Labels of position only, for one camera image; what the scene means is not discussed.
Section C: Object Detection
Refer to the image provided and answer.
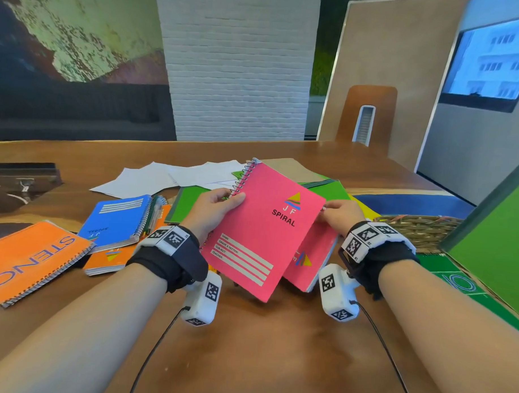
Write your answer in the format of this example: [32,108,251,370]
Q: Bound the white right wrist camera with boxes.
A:
[316,263,363,324]

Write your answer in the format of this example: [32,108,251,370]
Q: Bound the black camera cable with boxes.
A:
[347,300,419,393]
[128,303,192,393]

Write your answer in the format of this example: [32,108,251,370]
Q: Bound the person's right forearm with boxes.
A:
[373,257,519,393]

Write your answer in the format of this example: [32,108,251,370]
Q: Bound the pink spiral notebook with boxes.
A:
[281,220,341,295]
[198,156,329,306]

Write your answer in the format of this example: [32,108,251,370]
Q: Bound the window with building view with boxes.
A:
[437,10,519,115]

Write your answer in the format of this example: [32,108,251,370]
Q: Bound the black wrist marker band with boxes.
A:
[125,223,210,295]
[335,220,422,302]

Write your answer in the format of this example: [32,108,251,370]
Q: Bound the large abstract wall painting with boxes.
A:
[0,0,172,88]

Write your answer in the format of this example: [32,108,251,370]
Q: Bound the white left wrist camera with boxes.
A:
[180,269,224,328]

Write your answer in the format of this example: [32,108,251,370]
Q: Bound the brown kraft paper sheet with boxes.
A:
[259,156,329,185]

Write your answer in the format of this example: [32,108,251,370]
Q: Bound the green foliage wall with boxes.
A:
[308,0,350,98]

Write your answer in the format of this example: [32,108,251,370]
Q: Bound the black left wrist marker band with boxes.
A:
[125,223,210,295]

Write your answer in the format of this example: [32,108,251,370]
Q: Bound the orange steno notebook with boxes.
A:
[0,218,97,312]

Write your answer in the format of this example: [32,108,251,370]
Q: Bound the wooden table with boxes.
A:
[0,129,519,393]

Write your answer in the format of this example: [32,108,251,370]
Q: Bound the woven wicker basket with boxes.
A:
[370,213,466,256]

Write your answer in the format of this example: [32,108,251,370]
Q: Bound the green pencil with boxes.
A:
[144,196,158,237]

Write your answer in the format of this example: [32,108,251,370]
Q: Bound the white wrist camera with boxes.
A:
[316,263,363,324]
[180,269,224,328]

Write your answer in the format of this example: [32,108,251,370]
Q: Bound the silver ballpoint pens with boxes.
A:
[152,195,170,232]

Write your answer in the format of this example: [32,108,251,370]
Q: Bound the blue spiral notebook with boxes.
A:
[76,191,155,256]

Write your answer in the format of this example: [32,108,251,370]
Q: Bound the black right camera cable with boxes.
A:
[347,300,419,393]

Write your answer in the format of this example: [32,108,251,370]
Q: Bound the brown metal-framed board panel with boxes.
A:
[316,0,471,175]

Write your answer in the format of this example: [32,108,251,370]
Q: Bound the yellow notebook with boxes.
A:
[346,194,382,221]

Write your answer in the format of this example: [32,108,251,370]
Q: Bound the brown wooden chair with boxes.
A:
[334,83,399,157]

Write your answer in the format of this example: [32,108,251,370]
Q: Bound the person's left hand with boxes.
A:
[179,186,247,248]

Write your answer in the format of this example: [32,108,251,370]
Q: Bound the black right wrist marker band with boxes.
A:
[335,220,422,302]

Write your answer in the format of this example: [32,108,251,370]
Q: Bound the black left camera cable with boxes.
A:
[128,303,192,393]

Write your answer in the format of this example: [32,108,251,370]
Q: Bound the dark sofa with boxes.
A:
[0,78,179,148]

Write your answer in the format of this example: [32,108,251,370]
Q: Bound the orange spiral notebook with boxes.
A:
[83,201,174,280]

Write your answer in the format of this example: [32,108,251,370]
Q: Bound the dark wooden box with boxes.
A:
[0,161,65,217]

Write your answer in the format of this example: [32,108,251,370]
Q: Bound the person's left forearm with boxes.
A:
[0,255,170,393]

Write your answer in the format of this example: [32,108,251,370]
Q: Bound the person's right hand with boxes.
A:
[315,198,367,239]

